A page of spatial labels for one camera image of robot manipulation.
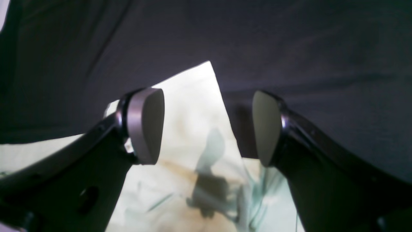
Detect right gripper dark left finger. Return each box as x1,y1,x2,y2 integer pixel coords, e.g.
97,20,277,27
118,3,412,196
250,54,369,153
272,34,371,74
1,88,165,232

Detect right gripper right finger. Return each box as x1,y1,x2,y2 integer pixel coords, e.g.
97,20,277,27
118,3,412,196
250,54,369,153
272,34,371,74
252,91,412,232

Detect light green T-shirt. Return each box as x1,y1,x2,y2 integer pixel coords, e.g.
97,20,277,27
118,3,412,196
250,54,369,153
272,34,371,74
1,61,304,232

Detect black table cloth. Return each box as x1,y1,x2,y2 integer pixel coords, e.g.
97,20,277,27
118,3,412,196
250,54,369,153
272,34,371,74
1,0,412,182

